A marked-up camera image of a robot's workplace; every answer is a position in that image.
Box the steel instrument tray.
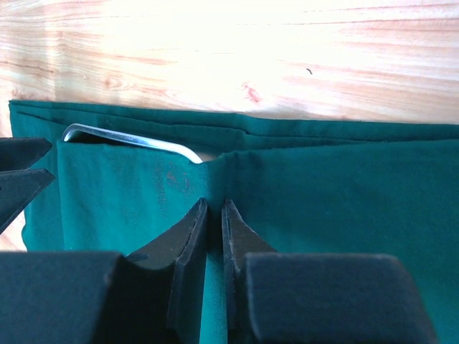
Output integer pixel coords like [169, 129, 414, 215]
[62, 123, 204, 164]

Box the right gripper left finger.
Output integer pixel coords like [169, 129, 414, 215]
[127, 199, 207, 343]

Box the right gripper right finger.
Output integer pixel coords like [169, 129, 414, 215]
[222, 199, 275, 343]

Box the dark green surgical cloth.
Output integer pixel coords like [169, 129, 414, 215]
[9, 100, 458, 343]

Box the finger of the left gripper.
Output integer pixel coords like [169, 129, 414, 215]
[0, 138, 52, 171]
[0, 169, 55, 233]

